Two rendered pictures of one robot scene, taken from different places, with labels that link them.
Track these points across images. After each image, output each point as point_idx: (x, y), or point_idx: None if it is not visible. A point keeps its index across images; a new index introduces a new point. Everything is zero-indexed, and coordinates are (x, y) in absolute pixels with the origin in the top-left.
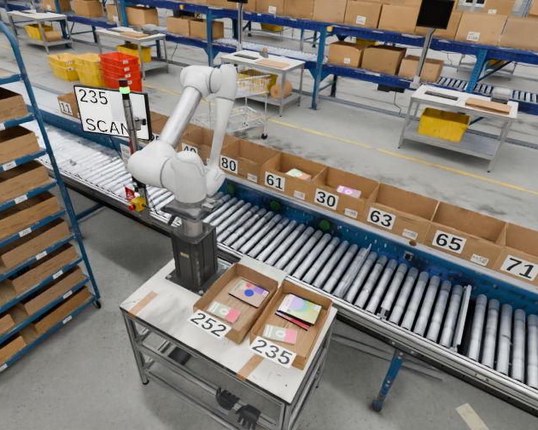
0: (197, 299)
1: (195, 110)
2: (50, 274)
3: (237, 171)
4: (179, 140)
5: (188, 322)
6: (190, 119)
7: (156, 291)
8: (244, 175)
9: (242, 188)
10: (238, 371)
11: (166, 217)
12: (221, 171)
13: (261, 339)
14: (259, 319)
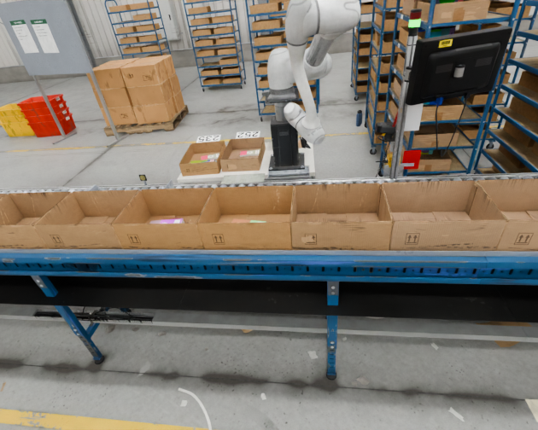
0: (271, 153)
1: (315, 41)
2: (401, 159)
3: (336, 203)
4: (308, 56)
5: (266, 147)
6: (313, 46)
7: (301, 148)
8: (324, 206)
9: None
10: (226, 145)
11: (366, 182)
12: (286, 106)
13: (216, 140)
14: (223, 146)
